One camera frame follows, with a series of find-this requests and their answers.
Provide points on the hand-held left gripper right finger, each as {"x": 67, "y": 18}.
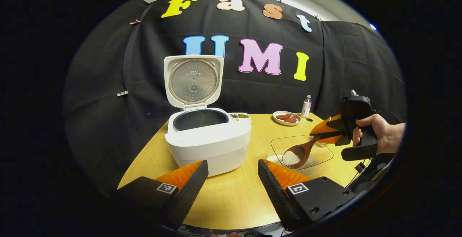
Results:
{"x": 274, "y": 193}

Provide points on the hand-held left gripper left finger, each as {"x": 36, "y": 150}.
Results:
{"x": 191, "y": 190}

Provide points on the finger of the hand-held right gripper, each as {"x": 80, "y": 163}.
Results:
{"x": 335, "y": 139}
{"x": 328, "y": 125}

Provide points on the clear rice container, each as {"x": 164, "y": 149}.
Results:
{"x": 325, "y": 156}

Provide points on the brown wooden spoon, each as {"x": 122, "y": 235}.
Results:
{"x": 306, "y": 148}

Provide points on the spoonful of white rice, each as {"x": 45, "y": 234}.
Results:
{"x": 291, "y": 157}

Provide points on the white rice cooker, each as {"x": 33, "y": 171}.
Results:
{"x": 209, "y": 146}

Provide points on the small clear bottle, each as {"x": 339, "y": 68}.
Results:
{"x": 306, "y": 107}

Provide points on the brown meat patty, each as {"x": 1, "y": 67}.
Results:
{"x": 283, "y": 116}
{"x": 291, "y": 119}

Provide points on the white round plate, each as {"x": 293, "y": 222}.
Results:
{"x": 279, "y": 121}

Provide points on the white divided grain dish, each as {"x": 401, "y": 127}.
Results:
{"x": 243, "y": 115}

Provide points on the silver cloth clip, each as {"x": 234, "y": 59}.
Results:
{"x": 122, "y": 93}

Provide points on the copper cloth clip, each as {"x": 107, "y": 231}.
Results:
{"x": 135, "y": 22}

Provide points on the black table edge bracket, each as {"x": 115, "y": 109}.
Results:
{"x": 360, "y": 167}

